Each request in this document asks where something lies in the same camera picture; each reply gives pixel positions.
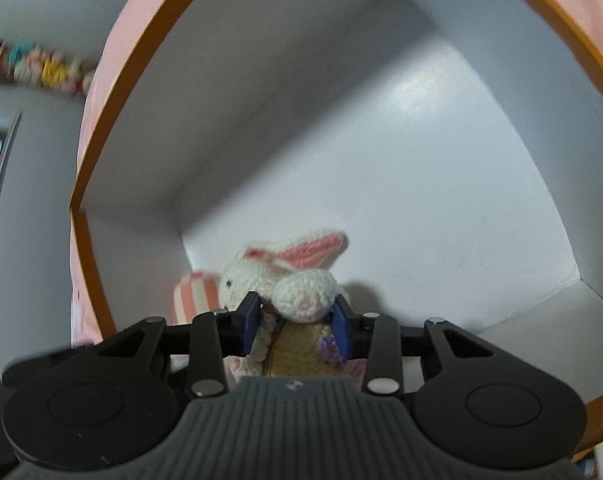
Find row of plush toys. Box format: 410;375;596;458
0;39;98;99

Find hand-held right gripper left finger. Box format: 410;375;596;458
100;292;261;399

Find white box with orange rim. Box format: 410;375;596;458
70;0;603;466

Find white crochet bunny doll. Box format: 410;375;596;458
171;229;368;379

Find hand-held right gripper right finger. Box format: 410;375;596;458
331;298;493;397

